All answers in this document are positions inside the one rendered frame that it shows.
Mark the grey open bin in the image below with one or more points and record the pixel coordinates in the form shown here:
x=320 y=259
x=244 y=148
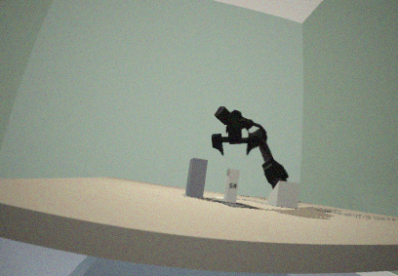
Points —
x=196 y=178

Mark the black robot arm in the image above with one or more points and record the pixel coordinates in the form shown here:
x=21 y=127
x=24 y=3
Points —
x=234 y=120

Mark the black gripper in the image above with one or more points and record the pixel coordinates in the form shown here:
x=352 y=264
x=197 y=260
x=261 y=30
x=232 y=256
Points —
x=235 y=137

